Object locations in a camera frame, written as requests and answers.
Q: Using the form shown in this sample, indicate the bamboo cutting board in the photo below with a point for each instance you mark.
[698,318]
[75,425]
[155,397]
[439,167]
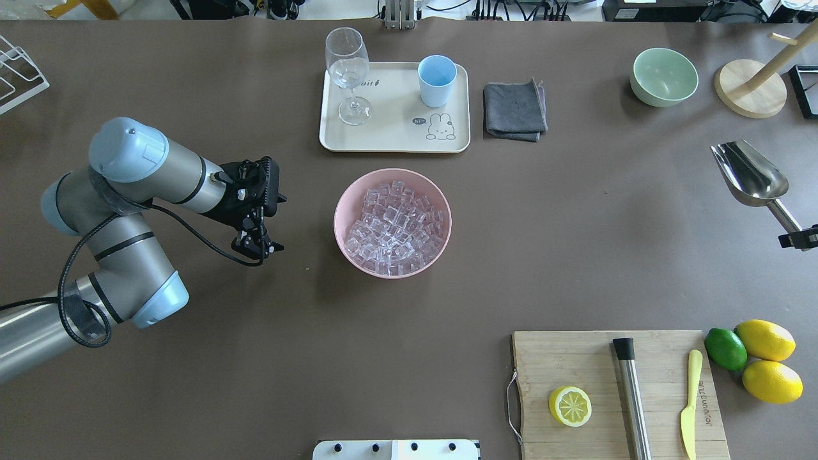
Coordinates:
[547,360]

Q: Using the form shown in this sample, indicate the light blue plastic cup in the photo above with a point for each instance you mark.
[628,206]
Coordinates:
[436,74]

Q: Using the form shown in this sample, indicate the folded grey cloth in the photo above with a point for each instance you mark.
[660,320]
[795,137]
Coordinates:
[515,111]

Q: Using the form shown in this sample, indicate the green lime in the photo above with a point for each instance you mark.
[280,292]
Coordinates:
[726,349]

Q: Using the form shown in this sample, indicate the metal ice scoop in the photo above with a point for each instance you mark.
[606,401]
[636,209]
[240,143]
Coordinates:
[754,180]

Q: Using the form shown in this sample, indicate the lower whole lemon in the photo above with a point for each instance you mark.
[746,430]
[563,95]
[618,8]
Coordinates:
[772,382]

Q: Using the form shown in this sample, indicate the pile of clear ice cubes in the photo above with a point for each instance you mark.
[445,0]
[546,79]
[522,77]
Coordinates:
[396,231]

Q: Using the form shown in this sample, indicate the pink bowl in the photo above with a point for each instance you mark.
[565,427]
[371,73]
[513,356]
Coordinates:
[352,199]

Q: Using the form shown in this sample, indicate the black frame glass rack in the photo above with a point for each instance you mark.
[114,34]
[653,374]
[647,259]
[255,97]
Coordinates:
[803,80]

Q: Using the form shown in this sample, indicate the white wire cup rack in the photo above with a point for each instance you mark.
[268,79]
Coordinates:
[21,78]

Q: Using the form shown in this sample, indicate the cream tray with rabbit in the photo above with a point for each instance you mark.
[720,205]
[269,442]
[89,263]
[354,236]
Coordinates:
[400,121]

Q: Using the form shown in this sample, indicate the wooden cup tree stand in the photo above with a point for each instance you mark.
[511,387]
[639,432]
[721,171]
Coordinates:
[754,89]

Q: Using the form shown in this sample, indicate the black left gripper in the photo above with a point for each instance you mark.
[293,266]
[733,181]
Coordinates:
[241,214]

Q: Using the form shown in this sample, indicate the halved lemon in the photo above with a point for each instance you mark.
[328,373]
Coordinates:
[570,406]

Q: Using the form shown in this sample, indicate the whole lemon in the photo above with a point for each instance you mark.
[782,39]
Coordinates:
[772,382]
[766,340]

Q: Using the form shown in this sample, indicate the upper whole lemon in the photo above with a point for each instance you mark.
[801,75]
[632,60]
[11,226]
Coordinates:
[766,340]

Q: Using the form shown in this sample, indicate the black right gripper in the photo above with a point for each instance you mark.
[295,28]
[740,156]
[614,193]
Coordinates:
[799,239]

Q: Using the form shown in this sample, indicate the pale green bowl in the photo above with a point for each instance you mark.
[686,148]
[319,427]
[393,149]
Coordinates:
[663,77]

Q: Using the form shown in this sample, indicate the yellow plastic knife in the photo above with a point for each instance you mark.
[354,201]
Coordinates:
[688,414]

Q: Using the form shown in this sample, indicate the clear wine glass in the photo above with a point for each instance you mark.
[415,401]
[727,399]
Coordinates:
[347,63]

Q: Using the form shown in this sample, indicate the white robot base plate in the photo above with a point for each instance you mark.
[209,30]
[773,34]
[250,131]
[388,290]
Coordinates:
[398,449]

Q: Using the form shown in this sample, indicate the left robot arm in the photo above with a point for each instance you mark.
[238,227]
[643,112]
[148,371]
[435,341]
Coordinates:
[118,271]

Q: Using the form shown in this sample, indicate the steel muddler black tip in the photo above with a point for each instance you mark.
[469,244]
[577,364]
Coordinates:
[626,358]

